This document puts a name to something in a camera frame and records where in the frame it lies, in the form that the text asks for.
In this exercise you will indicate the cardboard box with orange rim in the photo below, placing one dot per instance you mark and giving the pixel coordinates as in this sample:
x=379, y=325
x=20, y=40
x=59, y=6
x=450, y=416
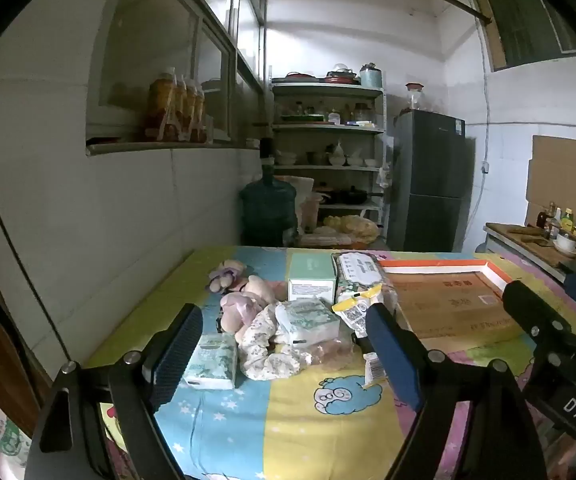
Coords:
x=448, y=305

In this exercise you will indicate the mint green carton box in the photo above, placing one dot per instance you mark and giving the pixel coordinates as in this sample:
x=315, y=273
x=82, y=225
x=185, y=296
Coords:
x=310, y=275

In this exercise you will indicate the white board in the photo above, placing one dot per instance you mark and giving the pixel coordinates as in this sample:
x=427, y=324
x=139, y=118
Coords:
x=298, y=187

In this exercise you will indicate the grey kitchen counter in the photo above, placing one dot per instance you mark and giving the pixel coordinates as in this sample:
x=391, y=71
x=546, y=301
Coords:
x=498, y=240

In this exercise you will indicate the grey bin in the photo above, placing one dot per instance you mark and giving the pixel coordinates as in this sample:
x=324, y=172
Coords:
x=482, y=248

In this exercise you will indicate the black water pump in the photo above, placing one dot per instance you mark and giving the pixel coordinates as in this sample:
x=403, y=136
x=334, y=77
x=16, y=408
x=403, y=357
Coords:
x=267, y=150

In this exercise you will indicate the teal metal canister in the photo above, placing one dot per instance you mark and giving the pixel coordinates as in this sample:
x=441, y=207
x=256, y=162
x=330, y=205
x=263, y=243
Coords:
x=371, y=77

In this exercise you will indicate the blue water jug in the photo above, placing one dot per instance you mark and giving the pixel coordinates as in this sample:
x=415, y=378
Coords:
x=268, y=210

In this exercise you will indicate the cardboard sheet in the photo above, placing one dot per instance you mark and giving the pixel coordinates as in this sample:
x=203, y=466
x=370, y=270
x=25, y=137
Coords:
x=563, y=170

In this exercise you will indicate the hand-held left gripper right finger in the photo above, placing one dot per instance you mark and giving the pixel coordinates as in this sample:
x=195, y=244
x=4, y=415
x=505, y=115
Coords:
x=393, y=355

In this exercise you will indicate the dark grey fridge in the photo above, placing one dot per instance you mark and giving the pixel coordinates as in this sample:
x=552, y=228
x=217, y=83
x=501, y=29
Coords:
x=433, y=170

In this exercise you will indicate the white framed glass window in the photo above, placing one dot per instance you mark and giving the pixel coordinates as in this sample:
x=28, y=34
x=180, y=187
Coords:
x=142, y=35

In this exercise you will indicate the cartoon printed tablecloth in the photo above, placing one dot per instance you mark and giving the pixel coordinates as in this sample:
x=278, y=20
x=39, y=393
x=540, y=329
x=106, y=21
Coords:
x=293, y=420

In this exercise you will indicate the floral cloth doll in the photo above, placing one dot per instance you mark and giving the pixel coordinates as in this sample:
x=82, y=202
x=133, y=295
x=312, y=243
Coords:
x=260, y=345

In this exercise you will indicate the small green tissue pack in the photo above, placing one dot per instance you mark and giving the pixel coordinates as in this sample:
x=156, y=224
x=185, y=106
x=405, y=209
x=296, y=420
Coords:
x=212, y=362

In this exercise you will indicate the yellow green oil bottle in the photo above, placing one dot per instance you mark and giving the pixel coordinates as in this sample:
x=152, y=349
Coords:
x=567, y=221

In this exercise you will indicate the glass jar with red lid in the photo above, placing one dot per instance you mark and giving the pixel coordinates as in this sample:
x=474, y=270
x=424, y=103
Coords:
x=414, y=99

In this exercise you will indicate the red pot with glass lid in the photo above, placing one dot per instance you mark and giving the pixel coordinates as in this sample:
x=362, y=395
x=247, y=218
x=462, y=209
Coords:
x=340, y=79

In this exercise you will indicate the white metal shelf rack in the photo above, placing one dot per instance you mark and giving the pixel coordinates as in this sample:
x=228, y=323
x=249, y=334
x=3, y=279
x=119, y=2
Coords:
x=318, y=91

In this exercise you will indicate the large floral tissue pack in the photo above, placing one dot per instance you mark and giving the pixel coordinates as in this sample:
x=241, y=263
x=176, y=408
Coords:
x=360, y=270

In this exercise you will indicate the green tray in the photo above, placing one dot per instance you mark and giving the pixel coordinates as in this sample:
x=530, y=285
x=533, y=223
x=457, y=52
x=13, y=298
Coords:
x=300, y=118

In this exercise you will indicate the dark outside window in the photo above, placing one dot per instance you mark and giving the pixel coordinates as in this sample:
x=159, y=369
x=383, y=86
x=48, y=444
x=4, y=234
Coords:
x=523, y=20

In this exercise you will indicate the red rimmed pan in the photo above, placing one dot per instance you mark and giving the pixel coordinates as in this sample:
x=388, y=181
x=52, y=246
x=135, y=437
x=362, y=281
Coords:
x=295, y=77

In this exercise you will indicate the clear floral tissue pack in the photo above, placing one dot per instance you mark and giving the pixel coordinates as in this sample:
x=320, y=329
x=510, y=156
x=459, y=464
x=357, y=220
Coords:
x=308, y=325

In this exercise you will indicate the white bowl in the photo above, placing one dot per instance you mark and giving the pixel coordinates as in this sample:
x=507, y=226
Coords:
x=567, y=244

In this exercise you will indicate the dark sauce bottle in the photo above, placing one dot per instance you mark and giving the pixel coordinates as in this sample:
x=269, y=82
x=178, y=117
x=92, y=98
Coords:
x=550, y=220

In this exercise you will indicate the cream plush bear purple dress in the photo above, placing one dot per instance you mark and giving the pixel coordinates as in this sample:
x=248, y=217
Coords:
x=258, y=287

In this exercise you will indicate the plastic bottle with green label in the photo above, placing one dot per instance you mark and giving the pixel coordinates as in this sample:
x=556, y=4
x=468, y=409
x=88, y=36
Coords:
x=2, y=435

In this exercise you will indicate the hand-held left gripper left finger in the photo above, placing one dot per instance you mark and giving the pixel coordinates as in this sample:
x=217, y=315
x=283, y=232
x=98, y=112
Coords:
x=180, y=355

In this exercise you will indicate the yellow white plastic packet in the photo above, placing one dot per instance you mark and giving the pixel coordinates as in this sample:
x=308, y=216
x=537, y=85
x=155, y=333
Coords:
x=354, y=312

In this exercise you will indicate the white gourd shaped jug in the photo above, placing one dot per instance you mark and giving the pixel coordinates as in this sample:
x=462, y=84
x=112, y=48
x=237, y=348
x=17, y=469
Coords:
x=338, y=157

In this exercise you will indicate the pink plush toy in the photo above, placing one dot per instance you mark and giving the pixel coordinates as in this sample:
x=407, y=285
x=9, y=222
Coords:
x=238, y=310

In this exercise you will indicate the bag of yellow food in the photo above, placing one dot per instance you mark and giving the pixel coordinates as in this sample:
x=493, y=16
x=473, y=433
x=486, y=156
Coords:
x=353, y=225

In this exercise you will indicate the clear plastic bag pink contents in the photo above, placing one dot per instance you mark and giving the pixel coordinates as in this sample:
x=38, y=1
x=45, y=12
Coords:
x=330, y=352

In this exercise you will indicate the black wok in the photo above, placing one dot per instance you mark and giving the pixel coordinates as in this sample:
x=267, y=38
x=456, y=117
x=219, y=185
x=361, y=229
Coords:
x=348, y=196

